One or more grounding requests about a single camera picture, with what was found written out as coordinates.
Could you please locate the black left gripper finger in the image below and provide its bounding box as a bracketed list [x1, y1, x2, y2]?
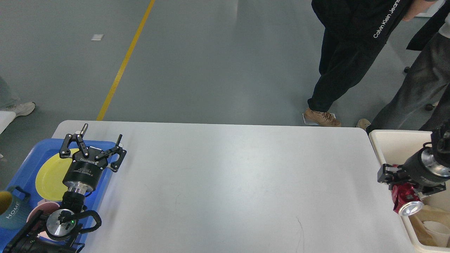
[94, 134, 126, 173]
[58, 123, 88, 158]

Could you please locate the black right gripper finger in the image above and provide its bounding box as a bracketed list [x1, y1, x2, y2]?
[413, 184, 446, 201]
[377, 164, 410, 190]

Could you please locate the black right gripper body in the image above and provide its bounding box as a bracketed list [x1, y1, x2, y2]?
[403, 148, 450, 187]

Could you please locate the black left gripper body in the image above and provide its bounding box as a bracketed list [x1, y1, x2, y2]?
[62, 147, 108, 192]

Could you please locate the brown paper bag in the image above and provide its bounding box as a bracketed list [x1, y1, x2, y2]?
[404, 205, 449, 253]

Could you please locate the red wrapper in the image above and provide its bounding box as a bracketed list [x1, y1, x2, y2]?
[390, 171, 424, 216]

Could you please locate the yellow plastic plate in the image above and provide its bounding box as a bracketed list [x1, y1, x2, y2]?
[37, 154, 72, 202]

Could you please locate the white paper cup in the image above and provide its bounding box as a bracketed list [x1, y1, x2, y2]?
[422, 221, 450, 248]

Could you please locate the pink mug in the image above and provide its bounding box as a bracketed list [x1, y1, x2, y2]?
[27, 200, 60, 241]

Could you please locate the teal green mug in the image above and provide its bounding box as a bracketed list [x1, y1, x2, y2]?
[0, 185, 33, 229]

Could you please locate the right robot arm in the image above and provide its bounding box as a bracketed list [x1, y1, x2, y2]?
[377, 122, 449, 196]

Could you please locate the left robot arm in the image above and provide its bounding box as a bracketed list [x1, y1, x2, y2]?
[1, 124, 127, 253]

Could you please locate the cream plastic bin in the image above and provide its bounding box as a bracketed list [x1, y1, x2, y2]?
[369, 130, 449, 253]

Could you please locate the blue plastic tray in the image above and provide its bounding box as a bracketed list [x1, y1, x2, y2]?
[0, 139, 115, 252]

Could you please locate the person in grey trousers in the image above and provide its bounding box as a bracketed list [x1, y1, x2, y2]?
[357, 0, 450, 133]

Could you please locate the white side table corner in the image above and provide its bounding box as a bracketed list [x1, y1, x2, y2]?
[0, 111, 16, 134]

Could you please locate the person with white sneaker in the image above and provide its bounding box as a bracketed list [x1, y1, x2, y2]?
[0, 77, 36, 117]

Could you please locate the person in black clothes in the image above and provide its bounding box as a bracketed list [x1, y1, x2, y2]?
[303, 0, 435, 127]

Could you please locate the white furniture base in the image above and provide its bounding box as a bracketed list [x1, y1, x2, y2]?
[416, 0, 445, 18]

